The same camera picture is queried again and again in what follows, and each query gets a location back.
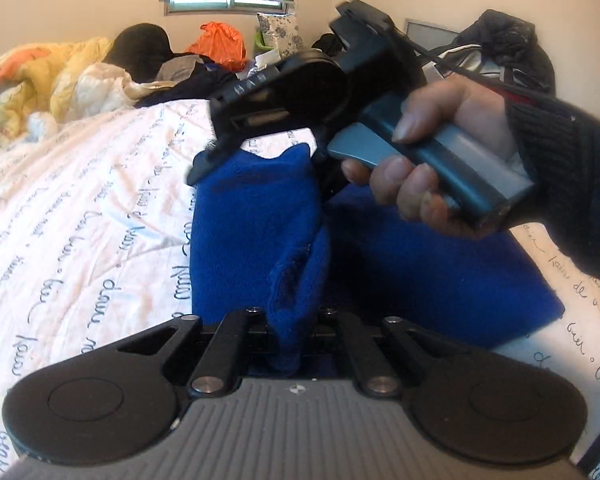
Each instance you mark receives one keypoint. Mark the orange plastic bag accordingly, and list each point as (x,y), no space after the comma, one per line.
(220,45)

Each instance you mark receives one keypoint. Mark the yellow floral blanket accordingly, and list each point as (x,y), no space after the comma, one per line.
(35,80)

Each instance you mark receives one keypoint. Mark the white script-printed quilt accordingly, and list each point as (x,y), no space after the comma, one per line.
(80,210)

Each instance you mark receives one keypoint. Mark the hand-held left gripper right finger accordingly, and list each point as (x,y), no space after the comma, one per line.
(352,345)

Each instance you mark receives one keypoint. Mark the floral pillow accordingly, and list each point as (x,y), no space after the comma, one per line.
(282,32)

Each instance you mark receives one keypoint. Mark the grey framed panel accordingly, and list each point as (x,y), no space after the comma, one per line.
(430,32)

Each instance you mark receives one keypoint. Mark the black cloth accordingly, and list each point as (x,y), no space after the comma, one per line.
(140,45)

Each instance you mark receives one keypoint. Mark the black jacket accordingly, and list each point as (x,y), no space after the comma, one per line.
(505,45)

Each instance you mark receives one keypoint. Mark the person's right hand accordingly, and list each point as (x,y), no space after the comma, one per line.
(415,190)

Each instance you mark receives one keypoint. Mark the dark clothes pile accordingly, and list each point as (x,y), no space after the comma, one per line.
(200,82)

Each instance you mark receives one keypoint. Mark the green container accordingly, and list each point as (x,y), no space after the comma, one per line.
(262,42)

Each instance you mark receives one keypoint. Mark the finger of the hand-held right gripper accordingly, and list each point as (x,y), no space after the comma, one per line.
(235,105)
(332,170)

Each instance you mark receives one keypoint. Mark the blue knit garment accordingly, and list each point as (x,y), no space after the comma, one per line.
(430,270)

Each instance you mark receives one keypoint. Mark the person's right forearm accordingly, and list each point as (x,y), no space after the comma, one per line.
(570,175)

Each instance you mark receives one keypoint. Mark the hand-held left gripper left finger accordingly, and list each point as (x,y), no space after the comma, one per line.
(232,340)

